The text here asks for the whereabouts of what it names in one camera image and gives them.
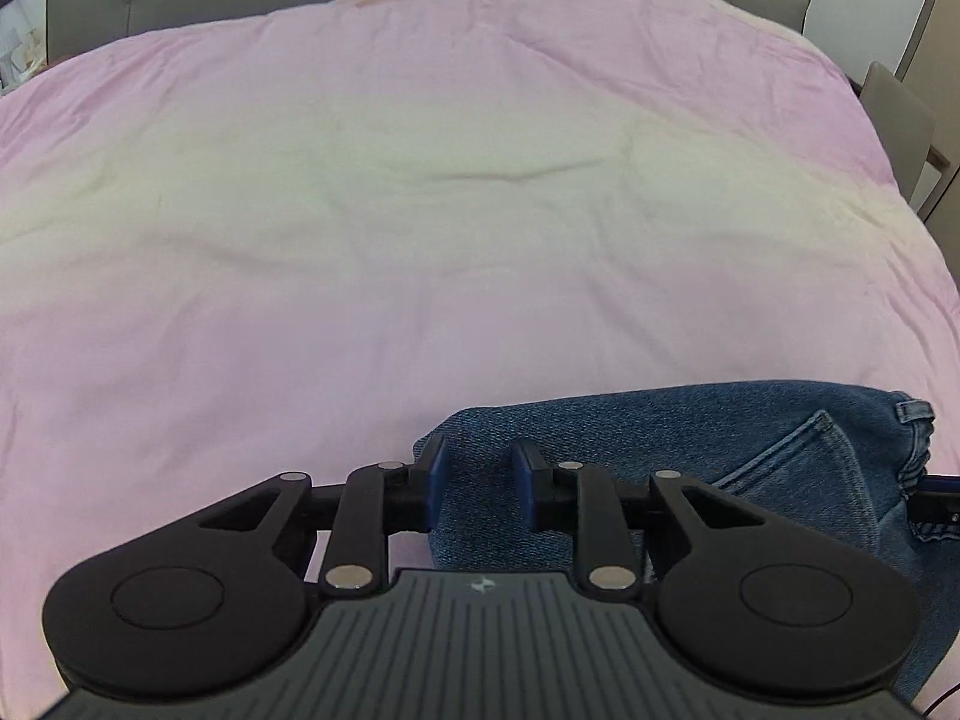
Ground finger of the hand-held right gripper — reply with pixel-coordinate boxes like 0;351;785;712
910;474;960;541

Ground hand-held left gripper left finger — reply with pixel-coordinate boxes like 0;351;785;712
199;435;451;590

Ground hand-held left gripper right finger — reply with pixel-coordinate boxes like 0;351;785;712
510;440;760;590

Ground blue denim pants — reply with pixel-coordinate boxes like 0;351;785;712
415;380;947;702

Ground pink floral blanket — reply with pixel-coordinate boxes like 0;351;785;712
0;0;960;698

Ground grey upholstered chair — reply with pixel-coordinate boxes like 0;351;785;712
857;60;952;211

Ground beige wardrobe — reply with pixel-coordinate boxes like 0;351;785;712
892;0;960;166

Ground wooden bedside table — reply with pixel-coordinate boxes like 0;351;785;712
0;0;47;95

